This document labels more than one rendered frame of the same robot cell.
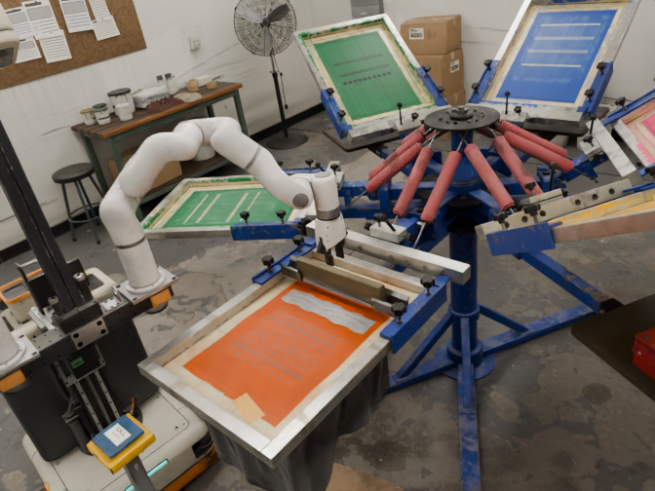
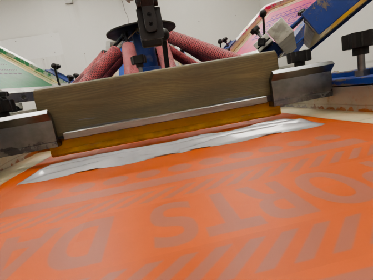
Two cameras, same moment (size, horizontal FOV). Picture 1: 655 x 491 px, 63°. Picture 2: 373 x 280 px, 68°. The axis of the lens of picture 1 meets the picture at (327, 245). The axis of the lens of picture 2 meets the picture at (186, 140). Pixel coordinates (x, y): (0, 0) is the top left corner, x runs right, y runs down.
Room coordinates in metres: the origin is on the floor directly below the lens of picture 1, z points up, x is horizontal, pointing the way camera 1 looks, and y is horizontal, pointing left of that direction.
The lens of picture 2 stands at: (1.18, 0.30, 1.02)
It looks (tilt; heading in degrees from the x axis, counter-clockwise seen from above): 10 degrees down; 309
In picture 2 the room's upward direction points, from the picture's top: 10 degrees counter-clockwise
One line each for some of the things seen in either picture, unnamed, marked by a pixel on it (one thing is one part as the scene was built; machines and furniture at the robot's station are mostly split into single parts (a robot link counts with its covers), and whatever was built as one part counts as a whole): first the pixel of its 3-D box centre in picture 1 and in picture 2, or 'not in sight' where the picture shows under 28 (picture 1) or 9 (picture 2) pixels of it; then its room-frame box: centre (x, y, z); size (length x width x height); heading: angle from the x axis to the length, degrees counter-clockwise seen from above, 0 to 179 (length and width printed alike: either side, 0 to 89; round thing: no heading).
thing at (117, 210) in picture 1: (122, 216); not in sight; (1.47, 0.59, 1.37); 0.13 x 0.10 x 0.16; 1
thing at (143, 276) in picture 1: (135, 260); not in sight; (1.47, 0.60, 1.21); 0.16 x 0.13 x 0.15; 39
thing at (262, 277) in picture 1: (287, 266); not in sight; (1.68, 0.16, 0.98); 0.30 x 0.05 x 0.07; 135
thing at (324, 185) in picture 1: (312, 190); not in sight; (1.48, 0.02, 1.35); 0.15 x 0.10 x 0.11; 91
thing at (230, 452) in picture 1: (244, 443); not in sight; (1.11, 0.34, 0.74); 0.45 x 0.03 x 0.43; 45
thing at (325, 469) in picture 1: (346, 421); not in sight; (1.13, 0.03, 0.74); 0.46 x 0.04 x 0.42; 135
